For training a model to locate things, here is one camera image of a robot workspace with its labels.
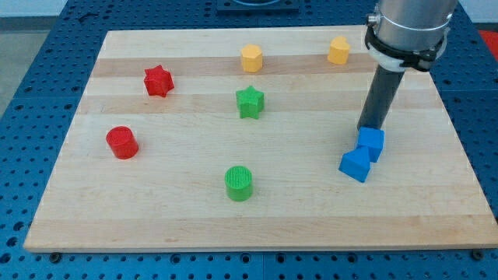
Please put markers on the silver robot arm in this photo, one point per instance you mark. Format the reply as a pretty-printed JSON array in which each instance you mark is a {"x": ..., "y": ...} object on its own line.
[{"x": 405, "y": 34}]

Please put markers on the green star block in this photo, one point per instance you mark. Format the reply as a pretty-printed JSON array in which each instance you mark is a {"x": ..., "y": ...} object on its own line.
[{"x": 250, "y": 102}]

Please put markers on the red star block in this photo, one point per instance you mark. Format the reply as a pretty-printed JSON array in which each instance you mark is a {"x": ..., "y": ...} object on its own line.
[{"x": 158, "y": 81}]

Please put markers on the green cylinder block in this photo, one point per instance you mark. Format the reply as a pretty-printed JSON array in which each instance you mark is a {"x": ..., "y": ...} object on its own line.
[{"x": 238, "y": 181}]

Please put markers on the wooden board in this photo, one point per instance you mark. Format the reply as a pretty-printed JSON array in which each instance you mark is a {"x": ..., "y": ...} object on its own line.
[{"x": 171, "y": 196}]

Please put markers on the yellow hexagon block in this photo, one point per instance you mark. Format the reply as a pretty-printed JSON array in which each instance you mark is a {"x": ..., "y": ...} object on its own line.
[{"x": 251, "y": 58}]

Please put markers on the blue triangle block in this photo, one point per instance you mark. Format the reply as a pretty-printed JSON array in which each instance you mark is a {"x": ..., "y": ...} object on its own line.
[{"x": 356, "y": 164}]

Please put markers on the blue cube block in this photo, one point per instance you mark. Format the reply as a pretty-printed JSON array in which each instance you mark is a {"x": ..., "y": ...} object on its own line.
[{"x": 373, "y": 140}]

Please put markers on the yellow heart block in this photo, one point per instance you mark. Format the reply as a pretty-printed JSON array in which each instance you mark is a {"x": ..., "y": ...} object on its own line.
[{"x": 339, "y": 51}]

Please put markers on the red cylinder block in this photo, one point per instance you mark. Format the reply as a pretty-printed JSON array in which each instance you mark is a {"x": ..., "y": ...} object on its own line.
[{"x": 122, "y": 142}]

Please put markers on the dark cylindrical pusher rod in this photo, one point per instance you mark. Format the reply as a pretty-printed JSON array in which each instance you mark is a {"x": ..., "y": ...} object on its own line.
[{"x": 379, "y": 98}]

